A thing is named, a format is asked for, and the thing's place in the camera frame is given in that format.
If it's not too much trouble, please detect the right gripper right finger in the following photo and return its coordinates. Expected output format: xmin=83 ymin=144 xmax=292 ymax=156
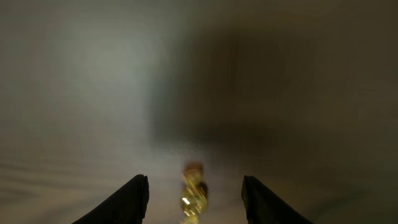
xmin=241 ymin=175 xmax=315 ymax=224

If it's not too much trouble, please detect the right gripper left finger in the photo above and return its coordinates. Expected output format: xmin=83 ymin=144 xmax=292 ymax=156
xmin=72 ymin=174 xmax=150 ymax=224

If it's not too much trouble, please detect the gold wrapped candy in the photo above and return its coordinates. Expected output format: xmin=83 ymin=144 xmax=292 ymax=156
xmin=179 ymin=161 xmax=209 ymax=224

